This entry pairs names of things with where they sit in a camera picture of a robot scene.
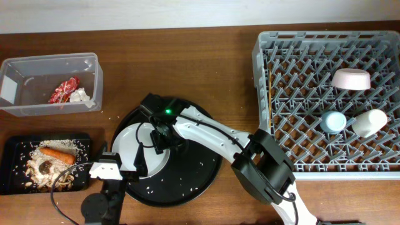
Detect white round plate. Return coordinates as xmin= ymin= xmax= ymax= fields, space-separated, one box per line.
xmin=112 ymin=122 xmax=170 ymax=179

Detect orange carrot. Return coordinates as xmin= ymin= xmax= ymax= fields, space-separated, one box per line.
xmin=39 ymin=147 xmax=76 ymax=165

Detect rice and food scraps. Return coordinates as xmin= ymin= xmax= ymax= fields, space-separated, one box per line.
xmin=11 ymin=139 xmax=89 ymax=193

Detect brown food lump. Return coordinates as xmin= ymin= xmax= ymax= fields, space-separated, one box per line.
xmin=38 ymin=161 xmax=53 ymax=175

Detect white tissue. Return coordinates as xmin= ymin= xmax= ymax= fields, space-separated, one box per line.
xmin=69 ymin=87 xmax=95 ymax=108

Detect red wrapper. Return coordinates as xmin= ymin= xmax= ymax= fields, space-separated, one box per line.
xmin=48 ymin=76 xmax=80 ymax=104

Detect pink bowl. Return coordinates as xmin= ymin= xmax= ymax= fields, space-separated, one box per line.
xmin=331 ymin=68 xmax=371 ymax=91

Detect wooden chopstick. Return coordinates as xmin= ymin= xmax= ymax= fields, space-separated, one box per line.
xmin=268 ymin=69 xmax=273 ymax=128

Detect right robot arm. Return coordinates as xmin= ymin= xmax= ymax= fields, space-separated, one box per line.
xmin=140 ymin=94 xmax=319 ymax=224

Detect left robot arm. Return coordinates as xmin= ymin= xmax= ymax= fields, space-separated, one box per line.
xmin=81 ymin=143 xmax=148 ymax=225

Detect grey dishwasher rack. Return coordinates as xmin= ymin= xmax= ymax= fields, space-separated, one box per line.
xmin=252 ymin=31 xmax=399 ymax=181

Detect round black serving tray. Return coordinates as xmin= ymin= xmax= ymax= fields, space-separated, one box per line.
xmin=112 ymin=105 xmax=222 ymax=208

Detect black rectangular tray bin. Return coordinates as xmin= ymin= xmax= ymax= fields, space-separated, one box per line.
xmin=1 ymin=133 xmax=92 ymax=195

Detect clear plastic bin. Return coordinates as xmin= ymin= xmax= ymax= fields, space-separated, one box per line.
xmin=1 ymin=52 xmax=103 ymax=117

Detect light blue cup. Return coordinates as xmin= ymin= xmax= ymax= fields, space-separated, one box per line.
xmin=319 ymin=111 xmax=347 ymax=134

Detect white cup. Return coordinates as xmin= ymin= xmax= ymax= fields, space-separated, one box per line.
xmin=351 ymin=109 xmax=388 ymax=138

